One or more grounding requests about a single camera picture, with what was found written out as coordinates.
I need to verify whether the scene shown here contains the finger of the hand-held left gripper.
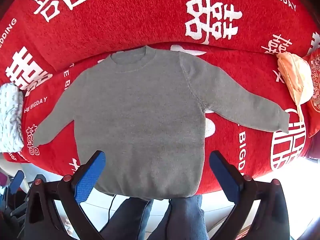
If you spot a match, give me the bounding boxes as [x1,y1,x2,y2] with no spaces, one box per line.
[10,170,26,193]

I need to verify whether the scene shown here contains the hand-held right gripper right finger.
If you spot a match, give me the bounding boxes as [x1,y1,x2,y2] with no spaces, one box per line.
[209,150,292,240]

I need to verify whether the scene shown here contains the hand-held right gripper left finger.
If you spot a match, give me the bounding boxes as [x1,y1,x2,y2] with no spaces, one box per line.
[24,150,107,240]

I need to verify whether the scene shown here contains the grey knit sweater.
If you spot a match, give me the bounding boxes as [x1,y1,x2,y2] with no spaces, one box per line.
[32,45,290,201]

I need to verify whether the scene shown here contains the white patterned cloth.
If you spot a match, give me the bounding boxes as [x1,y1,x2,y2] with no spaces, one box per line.
[0,82,25,153]

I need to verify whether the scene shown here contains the person's legs in blue jeans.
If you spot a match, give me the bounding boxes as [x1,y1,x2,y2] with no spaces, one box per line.
[99,194,203,240]

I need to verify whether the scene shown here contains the orange and cream garment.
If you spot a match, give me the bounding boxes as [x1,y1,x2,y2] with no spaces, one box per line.
[276,51,314,123]

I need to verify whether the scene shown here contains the red patterned pillow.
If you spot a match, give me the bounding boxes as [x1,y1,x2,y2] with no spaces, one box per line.
[305,52,320,138]

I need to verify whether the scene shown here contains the red printed blanket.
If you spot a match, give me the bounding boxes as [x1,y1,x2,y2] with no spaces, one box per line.
[0,0,320,195]

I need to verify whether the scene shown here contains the black cable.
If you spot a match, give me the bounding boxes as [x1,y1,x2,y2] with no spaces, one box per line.
[106,194,117,227]

